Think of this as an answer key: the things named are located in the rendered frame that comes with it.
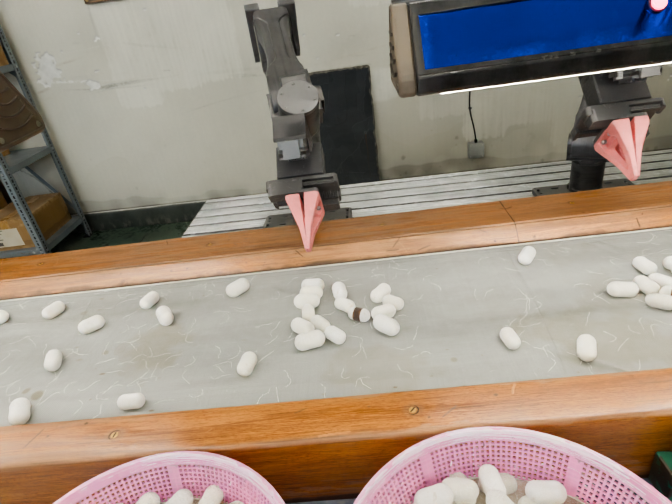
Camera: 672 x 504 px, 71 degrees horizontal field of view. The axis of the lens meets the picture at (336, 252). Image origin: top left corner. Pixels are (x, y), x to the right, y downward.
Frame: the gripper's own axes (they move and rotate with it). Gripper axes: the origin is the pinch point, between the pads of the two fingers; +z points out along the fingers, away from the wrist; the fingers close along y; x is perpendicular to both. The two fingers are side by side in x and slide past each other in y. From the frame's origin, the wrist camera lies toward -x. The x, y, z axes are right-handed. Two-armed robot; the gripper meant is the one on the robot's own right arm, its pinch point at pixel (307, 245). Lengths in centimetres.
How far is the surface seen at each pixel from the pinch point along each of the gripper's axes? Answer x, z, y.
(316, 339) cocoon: -3.3, 13.9, 0.9
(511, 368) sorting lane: -5.8, 19.7, 22.6
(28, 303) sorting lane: 9.3, 0.9, -48.7
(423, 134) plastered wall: 160, -122, 42
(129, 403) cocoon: -7.8, 20.0, -20.1
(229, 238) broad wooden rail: 14.1, -8.8, -16.1
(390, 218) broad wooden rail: 14.6, -9.2, 12.5
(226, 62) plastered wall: 123, -156, -55
